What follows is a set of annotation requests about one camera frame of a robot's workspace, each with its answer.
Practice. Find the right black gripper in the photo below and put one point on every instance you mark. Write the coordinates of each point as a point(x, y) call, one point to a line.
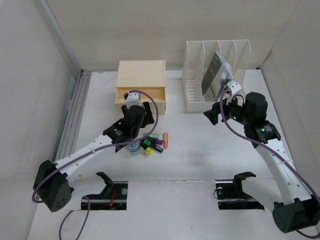
point(212, 114)

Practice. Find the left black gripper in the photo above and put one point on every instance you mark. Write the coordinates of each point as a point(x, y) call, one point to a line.
point(147, 119)

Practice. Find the blue labelled tape roll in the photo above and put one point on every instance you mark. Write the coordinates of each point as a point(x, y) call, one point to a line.
point(134, 148)

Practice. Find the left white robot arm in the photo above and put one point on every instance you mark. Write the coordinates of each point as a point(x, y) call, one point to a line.
point(52, 184)

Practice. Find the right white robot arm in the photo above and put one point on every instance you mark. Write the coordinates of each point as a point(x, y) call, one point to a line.
point(296, 205)

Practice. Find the mint green highlighter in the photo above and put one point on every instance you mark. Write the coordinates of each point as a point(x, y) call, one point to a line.
point(151, 135)

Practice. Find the green capped black highlighter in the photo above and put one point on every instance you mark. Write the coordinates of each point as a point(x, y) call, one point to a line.
point(145, 143)

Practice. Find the dark grey booklet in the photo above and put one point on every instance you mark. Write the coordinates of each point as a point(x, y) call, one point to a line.
point(217, 75)

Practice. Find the purple capped black highlighter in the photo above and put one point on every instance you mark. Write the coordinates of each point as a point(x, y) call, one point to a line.
point(155, 141)

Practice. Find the orange highlighter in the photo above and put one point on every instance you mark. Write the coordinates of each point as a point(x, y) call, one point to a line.
point(165, 139)

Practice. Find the black marker pen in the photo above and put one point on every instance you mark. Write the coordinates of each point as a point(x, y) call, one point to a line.
point(156, 148)

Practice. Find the yellow highlighter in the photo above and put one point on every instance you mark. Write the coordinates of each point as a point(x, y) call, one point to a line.
point(147, 152)

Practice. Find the cream drawer cabinet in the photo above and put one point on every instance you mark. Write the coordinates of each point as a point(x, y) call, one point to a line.
point(141, 73)

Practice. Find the white mesh file organizer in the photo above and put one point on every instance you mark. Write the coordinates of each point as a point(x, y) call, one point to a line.
point(198, 55)

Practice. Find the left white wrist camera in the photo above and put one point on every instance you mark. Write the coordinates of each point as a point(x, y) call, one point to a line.
point(132, 99)

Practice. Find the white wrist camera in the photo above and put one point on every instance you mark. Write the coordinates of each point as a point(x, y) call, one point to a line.
point(132, 99)
point(234, 88)

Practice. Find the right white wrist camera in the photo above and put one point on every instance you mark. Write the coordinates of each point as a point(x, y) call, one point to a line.
point(234, 88)

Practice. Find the aluminium rail frame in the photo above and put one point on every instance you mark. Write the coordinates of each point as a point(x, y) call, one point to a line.
point(67, 140)

